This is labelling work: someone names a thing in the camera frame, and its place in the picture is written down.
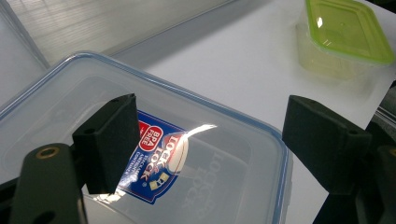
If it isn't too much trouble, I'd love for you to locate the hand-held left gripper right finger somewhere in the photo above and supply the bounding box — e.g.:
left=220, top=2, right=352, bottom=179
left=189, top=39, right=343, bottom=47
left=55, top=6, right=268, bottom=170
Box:
left=281, top=94, right=374, bottom=196

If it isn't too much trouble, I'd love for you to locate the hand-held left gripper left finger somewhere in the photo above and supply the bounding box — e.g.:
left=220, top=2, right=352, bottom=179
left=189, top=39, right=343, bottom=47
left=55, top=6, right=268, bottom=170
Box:
left=72, top=92, right=141, bottom=195

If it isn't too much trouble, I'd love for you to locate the clear container with green lid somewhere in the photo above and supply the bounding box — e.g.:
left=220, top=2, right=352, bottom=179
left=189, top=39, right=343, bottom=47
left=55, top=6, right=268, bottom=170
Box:
left=294, top=0, right=396, bottom=80

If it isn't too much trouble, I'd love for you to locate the clear container with blue-rimmed lid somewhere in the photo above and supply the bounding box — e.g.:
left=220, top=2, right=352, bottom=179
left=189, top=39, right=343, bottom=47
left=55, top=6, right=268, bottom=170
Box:
left=0, top=50, right=294, bottom=224

